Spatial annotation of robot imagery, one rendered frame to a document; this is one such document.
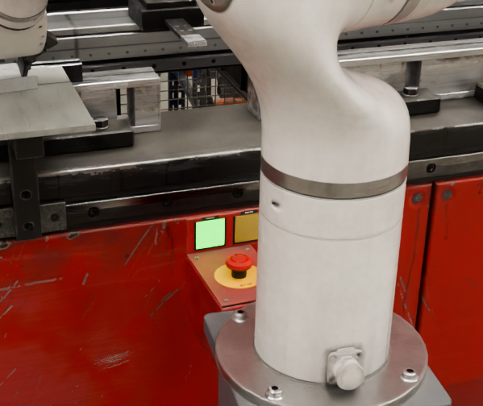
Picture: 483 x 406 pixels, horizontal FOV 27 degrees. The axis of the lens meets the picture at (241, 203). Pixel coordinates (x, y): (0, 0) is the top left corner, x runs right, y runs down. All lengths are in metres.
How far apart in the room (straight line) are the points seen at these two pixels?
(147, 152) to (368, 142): 0.91
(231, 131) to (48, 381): 0.52
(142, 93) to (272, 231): 0.90
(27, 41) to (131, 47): 0.50
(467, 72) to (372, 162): 1.17
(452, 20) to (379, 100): 1.44
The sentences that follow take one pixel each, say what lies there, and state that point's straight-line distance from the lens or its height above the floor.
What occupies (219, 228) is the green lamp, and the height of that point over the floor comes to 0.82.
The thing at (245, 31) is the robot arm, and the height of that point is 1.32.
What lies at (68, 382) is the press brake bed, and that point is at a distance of 1.78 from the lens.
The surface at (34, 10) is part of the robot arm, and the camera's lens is 1.39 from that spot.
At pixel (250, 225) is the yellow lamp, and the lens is 1.54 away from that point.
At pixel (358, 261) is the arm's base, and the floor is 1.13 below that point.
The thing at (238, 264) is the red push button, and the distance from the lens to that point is 1.45.
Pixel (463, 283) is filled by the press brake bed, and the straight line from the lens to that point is 1.98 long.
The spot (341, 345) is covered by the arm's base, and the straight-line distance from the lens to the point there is 0.85.
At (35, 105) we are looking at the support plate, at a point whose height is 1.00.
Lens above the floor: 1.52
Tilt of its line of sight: 26 degrees down
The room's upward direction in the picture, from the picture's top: 1 degrees clockwise
